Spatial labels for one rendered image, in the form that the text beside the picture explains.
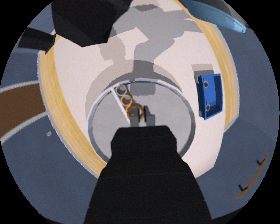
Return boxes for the blue plastic crate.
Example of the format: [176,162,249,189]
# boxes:
[194,74,223,120]

